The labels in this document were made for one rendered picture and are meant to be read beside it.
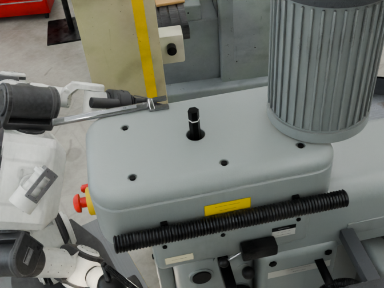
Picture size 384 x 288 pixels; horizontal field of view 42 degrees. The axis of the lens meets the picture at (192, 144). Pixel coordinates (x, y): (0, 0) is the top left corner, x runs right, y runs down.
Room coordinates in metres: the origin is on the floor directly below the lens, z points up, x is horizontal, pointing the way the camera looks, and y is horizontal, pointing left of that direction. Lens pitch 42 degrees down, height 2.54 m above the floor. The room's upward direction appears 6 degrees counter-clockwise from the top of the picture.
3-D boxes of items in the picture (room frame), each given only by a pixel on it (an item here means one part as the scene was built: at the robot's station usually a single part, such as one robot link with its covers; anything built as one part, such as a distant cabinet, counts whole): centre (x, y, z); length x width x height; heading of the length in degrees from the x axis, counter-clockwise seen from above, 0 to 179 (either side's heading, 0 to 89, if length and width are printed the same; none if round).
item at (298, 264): (0.77, -0.20, 1.47); 0.24 x 0.19 x 0.26; 7
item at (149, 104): (0.84, 0.16, 1.89); 0.24 x 0.04 x 0.01; 98
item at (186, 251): (0.75, -0.05, 1.68); 0.34 x 0.24 x 0.10; 97
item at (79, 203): (0.71, 0.24, 1.76); 0.04 x 0.03 x 0.04; 7
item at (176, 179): (0.75, -0.02, 1.81); 0.47 x 0.26 x 0.16; 97
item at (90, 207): (0.72, 0.22, 1.76); 0.06 x 0.02 x 0.06; 7
